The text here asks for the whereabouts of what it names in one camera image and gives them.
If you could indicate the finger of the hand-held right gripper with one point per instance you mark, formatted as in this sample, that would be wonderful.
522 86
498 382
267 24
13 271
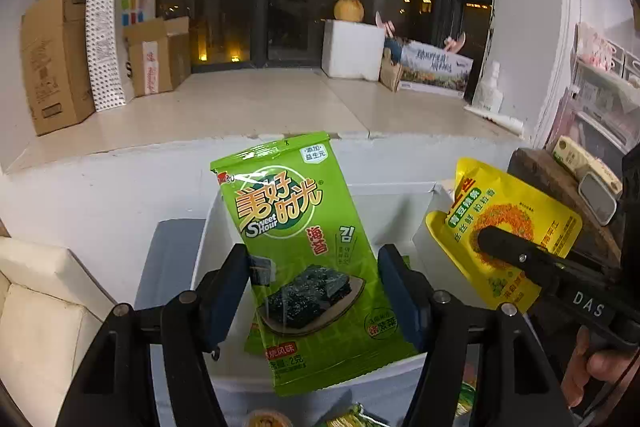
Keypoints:
505 247

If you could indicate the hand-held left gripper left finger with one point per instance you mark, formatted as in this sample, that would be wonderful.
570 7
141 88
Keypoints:
227 302

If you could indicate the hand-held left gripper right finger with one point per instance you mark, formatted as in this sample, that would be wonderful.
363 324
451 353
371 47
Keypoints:
400 297

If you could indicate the white paper box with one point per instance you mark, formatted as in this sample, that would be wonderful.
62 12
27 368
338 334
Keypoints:
390 212

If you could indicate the green seaweed snack packet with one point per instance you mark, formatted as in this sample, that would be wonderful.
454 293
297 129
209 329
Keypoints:
300 217

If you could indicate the person's right hand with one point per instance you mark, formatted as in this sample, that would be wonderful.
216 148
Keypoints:
600 367

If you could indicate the wooden side table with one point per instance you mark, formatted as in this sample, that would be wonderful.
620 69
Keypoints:
540 177

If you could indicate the white grey device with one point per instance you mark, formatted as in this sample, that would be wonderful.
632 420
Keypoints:
597 199

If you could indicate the cream carton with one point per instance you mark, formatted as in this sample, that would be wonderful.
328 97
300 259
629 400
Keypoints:
580 157

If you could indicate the green yellow snack packet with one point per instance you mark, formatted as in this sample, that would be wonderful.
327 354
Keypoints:
355 417
465 399

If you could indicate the yellow pudding cup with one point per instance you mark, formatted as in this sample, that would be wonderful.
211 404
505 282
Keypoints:
267 419

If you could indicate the white plastic bottle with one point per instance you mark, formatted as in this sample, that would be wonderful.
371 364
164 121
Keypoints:
487 89

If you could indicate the cream sofa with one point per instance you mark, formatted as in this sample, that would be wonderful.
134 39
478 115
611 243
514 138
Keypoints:
40 322

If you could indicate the printed landscape carton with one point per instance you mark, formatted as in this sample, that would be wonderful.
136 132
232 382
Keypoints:
435 69

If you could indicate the cluttered clear shelf rack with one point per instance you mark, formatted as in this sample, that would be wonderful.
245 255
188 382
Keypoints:
600 77

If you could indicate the small brown bag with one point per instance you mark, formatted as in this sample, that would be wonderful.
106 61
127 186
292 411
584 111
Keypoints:
390 74

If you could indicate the pink toy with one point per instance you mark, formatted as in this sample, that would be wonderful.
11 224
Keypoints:
456 43
385 27

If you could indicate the white foam box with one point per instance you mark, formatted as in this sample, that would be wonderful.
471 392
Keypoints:
350 52

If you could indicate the small open cardboard box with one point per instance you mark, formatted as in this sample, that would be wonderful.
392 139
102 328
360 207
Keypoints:
147 62

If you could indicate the yellow pomelo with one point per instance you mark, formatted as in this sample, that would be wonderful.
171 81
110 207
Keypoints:
348 10

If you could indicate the white dotted paper bag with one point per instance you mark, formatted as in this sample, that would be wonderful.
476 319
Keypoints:
107 37

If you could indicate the large cardboard box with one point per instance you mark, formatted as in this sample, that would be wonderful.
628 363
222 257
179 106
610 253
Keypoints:
55 62

